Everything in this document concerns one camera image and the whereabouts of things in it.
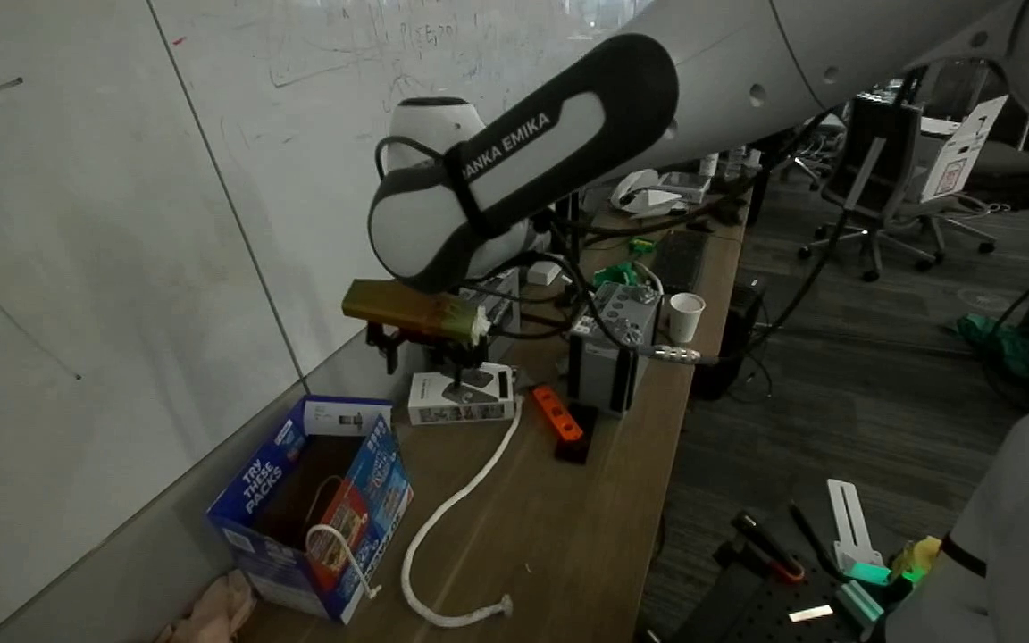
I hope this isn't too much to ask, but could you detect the green plastic object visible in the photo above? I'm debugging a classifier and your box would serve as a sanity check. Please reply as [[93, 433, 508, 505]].
[[590, 237, 665, 292]]

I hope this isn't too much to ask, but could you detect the green floor object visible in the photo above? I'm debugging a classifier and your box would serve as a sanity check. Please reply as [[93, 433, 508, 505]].
[[955, 243, 1029, 410]]

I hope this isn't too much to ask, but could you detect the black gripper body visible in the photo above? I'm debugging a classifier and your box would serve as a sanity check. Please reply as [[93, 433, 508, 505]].
[[397, 322, 461, 370]]

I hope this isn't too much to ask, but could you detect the white clutter pile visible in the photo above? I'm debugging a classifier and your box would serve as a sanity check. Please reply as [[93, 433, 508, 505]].
[[603, 164, 723, 227]]

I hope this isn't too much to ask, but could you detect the thin white rope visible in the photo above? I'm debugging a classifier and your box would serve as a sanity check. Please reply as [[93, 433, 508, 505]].
[[300, 517, 386, 603]]

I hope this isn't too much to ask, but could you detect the white paper cup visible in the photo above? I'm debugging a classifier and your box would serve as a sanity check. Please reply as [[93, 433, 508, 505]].
[[665, 290, 712, 349]]

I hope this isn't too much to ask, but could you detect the white flat floor object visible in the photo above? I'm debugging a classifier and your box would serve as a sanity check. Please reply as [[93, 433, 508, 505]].
[[826, 476, 891, 573]]

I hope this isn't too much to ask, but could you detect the small white printed box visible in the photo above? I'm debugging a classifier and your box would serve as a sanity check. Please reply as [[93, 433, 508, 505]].
[[403, 360, 523, 430]]

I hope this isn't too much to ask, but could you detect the thick white braided rope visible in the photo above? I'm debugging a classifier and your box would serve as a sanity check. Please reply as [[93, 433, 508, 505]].
[[397, 396, 530, 632]]

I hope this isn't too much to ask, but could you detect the blue cardboard box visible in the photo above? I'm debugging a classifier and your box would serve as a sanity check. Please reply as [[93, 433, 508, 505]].
[[204, 392, 418, 629]]

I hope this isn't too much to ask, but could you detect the orange and black tool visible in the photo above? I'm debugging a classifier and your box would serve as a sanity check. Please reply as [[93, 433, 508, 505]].
[[530, 381, 602, 468]]

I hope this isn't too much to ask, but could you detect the office chair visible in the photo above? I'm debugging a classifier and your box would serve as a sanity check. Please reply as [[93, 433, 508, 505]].
[[796, 92, 1001, 286]]

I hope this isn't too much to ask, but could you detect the brown wrist camera bar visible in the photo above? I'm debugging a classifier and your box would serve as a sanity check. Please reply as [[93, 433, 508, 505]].
[[341, 274, 498, 349]]

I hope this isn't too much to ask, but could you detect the black tool with orange handle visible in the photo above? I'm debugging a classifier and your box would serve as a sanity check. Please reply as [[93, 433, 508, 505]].
[[726, 506, 811, 590]]

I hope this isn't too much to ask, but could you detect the large silver metal case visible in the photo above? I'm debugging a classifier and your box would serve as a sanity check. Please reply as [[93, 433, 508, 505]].
[[564, 278, 670, 417]]

